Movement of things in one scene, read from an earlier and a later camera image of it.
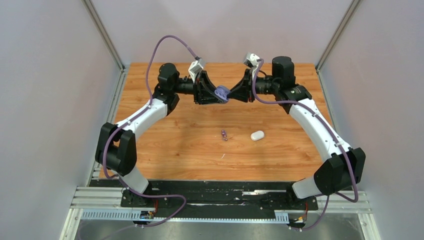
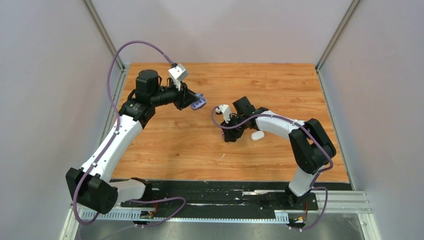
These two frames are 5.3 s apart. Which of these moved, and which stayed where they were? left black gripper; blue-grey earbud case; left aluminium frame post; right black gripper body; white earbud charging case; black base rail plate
Moved: left black gripper; blue-grey earbud case; right black gripper body
Stayed: white earbud charging case; left aluminium frame post; black base rail plate
